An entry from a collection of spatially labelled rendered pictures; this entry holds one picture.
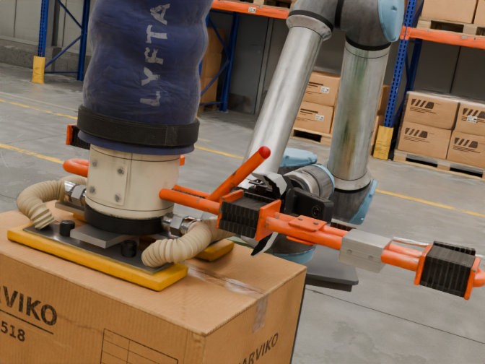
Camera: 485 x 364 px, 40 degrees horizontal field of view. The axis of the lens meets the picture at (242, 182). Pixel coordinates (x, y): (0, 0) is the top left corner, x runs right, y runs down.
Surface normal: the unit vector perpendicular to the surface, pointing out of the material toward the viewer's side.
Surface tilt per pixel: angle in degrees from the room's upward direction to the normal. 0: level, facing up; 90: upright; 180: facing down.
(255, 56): 90
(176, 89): 75
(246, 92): 90
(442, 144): 91
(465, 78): 90
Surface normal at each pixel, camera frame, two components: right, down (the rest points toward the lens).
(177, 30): 0.46, -0.07
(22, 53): -0.40, 0.16
